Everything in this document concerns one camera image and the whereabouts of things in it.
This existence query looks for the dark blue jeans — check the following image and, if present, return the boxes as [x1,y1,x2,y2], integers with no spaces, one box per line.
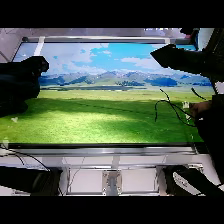
[0,73,42,118]

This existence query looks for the black cable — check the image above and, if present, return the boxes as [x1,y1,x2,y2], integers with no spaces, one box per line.
[0,146,52,172]
[153,87,198,128]

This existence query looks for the silver frame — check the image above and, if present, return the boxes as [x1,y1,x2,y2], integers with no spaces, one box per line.
[0,35,206,197]

